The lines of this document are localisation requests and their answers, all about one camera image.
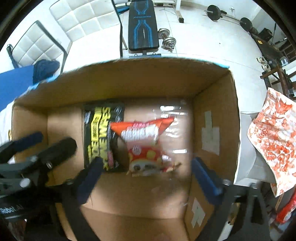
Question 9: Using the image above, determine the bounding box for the white quilted chair near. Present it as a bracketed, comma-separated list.
[11, 21, 68, 74]

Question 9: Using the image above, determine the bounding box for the chrome dumbbell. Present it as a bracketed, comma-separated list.
[158, 28, 177, 50]

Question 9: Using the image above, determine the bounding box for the black shoe shine wipes pack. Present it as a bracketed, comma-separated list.
[84, 101, 125, 173]

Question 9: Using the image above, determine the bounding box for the black blue weight bench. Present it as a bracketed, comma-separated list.
[128, 0, 159, 52]

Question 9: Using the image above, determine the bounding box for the blue cushion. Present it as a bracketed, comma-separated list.
[0, 65, 34, 110]

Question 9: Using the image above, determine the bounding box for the black bag with clutter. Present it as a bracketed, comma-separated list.
[268, 187, 295, 240]

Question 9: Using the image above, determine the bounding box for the dark wooden chair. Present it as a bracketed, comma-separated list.
[260, 67, 295, 100]

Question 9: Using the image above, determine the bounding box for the floor barbell with black plates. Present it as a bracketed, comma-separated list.
[204, 4, 259, 36]

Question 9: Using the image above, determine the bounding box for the grey padded chair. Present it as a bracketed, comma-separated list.
[233, 111, 277, 186]

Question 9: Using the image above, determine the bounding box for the white quilted chair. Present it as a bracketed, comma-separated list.
[11, 21, 68, 74]
[49, 1, 119, 42]

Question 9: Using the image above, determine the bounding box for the red panda snack bag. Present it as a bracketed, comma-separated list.
[110, 117, 182, 176]

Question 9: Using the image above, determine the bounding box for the dark blue clothing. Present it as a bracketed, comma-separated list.
[33, 59, 60, 84]

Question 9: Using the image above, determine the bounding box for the white quilted chair far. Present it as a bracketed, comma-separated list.
[49, 1, 119, 42]

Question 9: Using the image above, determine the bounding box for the clear plastic film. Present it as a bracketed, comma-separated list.
[159, 99, 193, 165]

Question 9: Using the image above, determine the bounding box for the white sneakers pair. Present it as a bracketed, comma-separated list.
[256, 57, 271, 72]

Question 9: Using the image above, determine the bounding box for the red white patterned cloth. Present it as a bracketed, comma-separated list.
[247, 88, 295, 197]

